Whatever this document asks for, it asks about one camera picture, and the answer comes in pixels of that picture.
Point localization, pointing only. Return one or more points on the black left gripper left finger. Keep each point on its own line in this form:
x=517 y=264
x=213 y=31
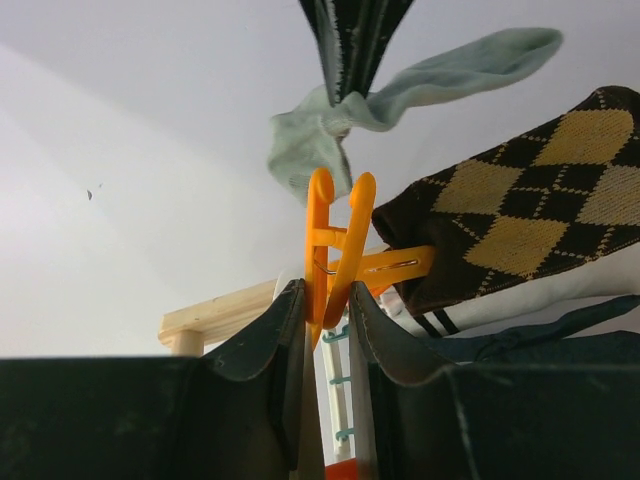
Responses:
x=242 y=411

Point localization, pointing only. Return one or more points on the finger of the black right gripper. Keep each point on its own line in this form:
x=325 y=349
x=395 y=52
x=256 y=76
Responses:
x=351 y=38

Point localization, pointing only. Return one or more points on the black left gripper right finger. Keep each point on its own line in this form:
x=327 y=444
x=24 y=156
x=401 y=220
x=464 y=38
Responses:
x=569 y=411

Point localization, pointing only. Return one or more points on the grey sock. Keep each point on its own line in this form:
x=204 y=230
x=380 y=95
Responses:
x=310 y=136

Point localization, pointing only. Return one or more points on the brown argyle sock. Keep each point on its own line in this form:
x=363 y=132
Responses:
x=543 y=203

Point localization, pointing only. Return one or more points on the dark orange clothes peg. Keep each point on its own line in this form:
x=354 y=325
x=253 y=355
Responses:
x=344 y=470

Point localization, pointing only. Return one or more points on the white round clip hanger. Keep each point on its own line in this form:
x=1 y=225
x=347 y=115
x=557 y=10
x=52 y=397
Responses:
x=333 y=379

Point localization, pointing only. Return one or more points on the black sock on hanger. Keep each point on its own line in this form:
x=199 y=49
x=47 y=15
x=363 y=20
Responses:
x=540 y=340

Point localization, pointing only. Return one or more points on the wooden hanging rod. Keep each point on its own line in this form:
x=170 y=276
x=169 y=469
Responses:
x=189 y=330

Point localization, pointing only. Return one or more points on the white black striped sock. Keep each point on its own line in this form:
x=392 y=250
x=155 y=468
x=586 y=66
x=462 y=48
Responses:
x=612 y=275

